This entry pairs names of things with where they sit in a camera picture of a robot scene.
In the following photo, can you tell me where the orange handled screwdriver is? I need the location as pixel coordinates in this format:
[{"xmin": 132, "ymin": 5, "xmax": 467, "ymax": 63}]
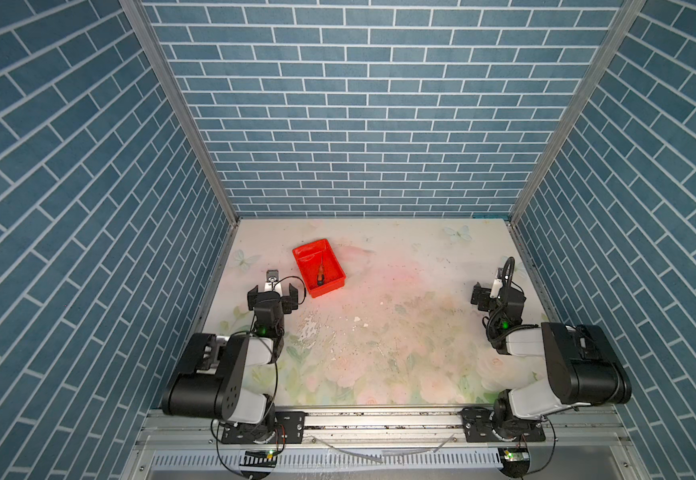
[{"xmin": 317, "ymin": 256, "xmax": 327, "ymax": 287}]

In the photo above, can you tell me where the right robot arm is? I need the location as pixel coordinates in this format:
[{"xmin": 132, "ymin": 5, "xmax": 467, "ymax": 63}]
[{"xmin": 471, "ymin": 280, "xmax": 632, "ymax": 438}]

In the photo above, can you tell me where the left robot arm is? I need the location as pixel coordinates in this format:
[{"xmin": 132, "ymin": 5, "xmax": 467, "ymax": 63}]
[{"xmin": 160, "ymin": 279, "xmax": 300, "ymax": 429}]

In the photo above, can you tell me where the red plastic bin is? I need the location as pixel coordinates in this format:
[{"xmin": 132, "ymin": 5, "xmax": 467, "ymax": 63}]
[{"xmin": 292, "ymin": 239, "xmax": 346, "ymax": 298}]

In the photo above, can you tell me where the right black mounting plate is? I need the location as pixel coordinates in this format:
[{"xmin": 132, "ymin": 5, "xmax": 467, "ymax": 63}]
[{"xmin": 459, "ymin": 407, "xmax": 546, "ymax": 443}]

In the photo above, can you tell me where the black mounting plate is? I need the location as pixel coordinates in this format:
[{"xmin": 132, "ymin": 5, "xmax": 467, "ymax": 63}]
[
  {"xmin": 459, "ymin": 407, "xmax": 546, "ymax": 443},
  {"xmin": 219, "ymin": 410, "xmax": 306, "ymax": 445}
]

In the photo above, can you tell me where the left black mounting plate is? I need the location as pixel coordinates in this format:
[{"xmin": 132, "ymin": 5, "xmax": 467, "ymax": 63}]
[{"xmin": 219, "ymin": 410, "xmax": 306, "ymax": 445}]

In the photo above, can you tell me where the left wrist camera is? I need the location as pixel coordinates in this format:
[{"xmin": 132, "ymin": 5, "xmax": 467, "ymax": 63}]
[{"xmin": 264, "ymin": 269, "xmax": 282, "ymax": 293}]

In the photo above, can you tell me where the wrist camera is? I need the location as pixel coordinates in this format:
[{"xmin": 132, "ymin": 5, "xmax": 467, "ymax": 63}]
[
  {"xmin": 264, "ymin": 269, "xmax": 282, "ymax": 293},
  {"xmin": 490, "ymin": 268, "xmax": 504, "ymax": 299}
]

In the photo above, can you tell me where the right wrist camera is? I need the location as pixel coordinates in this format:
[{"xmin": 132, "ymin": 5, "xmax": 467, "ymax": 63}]
[{"xmin": 490, "ymin": 268, "xmax": 504, "ymax": 299}]

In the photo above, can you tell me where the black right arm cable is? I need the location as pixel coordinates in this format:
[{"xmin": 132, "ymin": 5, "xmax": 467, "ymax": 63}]
[{"xmin": 484, "ymin": 256, "xmax": 556, "ymax": 352}]

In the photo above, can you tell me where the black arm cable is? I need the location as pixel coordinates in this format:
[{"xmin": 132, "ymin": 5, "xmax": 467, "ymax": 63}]
[
  {"xmin": 484, "ymin": 256, "xmax": 556, "ymax": 352},
  {"xmin": 209, "ymin": 275, "xmax": 307, "ymax": 478}
]

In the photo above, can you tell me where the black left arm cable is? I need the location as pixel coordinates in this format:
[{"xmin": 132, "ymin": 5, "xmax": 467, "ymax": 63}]
[{"xmin": 209, "ymin": 275, "xmax": 307, "ymax": 478}]

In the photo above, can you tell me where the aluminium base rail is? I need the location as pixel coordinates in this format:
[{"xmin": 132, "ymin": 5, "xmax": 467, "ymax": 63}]
[{"xmin": 135, "ymin": 405, "xmax": 631, "ymax": 450}]

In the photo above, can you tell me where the white perforated cable duct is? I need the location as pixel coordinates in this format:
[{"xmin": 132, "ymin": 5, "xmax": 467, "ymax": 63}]
[{"xmin": 151, "ymin": 448, "xmax": 502, "ymax": 473}]

